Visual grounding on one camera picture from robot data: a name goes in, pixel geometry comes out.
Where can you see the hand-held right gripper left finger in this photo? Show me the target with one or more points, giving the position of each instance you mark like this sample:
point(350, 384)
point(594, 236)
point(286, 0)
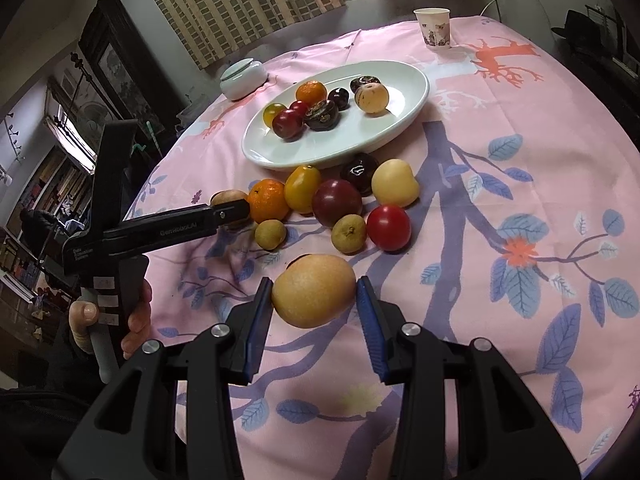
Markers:
point(260, 330)

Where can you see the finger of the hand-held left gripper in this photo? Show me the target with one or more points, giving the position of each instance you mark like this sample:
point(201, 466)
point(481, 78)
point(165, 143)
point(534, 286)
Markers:
point(165, 214)
point(175, 230)

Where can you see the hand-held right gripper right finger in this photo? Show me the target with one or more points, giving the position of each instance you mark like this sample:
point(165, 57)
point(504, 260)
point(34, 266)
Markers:
point(370, 330)

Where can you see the tan round fruit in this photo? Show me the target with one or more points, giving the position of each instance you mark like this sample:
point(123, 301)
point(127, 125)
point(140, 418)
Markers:
point(227, 197)

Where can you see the large yellow fruit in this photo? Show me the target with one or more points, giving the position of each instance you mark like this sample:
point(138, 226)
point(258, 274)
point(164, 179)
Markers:
point(314, 291)

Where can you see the small yellow-green longan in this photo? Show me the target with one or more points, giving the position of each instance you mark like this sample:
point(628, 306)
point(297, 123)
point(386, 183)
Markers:
point(270, 234)
point(349, 233)

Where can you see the small red tomato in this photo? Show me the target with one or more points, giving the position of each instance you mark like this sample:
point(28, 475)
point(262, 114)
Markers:
point(388, 227)

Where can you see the purple red plum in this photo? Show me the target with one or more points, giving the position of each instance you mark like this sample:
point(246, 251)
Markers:
point(336, 202)

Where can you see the yellow tomato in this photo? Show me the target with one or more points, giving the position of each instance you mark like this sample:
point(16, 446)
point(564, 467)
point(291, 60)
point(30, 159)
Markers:
point(302, 189)

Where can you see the yellow-green tomato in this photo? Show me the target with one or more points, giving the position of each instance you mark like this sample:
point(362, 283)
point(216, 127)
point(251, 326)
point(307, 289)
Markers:
point(272, 115)

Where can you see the pale yellow fruit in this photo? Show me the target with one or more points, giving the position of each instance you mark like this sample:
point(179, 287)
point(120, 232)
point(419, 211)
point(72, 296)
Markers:
point(395, 183)

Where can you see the dark passion fruit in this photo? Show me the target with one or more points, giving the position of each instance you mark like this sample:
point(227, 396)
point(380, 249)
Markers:
point(364, 81)
point(322, 116)

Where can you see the white oval plate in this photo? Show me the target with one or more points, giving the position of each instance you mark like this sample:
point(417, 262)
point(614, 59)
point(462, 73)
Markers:
point(360, 135)

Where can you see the person's left hand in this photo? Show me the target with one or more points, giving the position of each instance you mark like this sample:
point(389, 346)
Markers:
point(80, 325)

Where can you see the standing fan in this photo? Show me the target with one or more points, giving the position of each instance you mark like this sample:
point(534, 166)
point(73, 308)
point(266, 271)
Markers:
point(92, 115)

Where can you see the bookshelf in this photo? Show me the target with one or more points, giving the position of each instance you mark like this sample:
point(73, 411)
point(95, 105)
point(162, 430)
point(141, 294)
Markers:
point(30, 195)

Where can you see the dark wooden cabinet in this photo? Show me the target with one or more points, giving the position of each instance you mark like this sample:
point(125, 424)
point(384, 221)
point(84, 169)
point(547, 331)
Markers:
point(120, 60)

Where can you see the pink printed tablecloth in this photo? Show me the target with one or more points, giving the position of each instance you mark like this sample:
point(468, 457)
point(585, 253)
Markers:
point(500, 260)

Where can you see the pale green lidded jar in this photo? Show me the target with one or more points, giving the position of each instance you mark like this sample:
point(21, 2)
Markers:
point(242, 80)

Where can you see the wide checked curtain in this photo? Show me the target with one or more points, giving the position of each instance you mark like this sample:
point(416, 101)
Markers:
point(235, 5)

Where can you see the printed paper cup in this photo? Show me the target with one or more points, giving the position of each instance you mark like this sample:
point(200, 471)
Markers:
point(434, 27)

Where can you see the black hat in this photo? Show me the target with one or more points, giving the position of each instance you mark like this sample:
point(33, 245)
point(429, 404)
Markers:
point(582, 25)

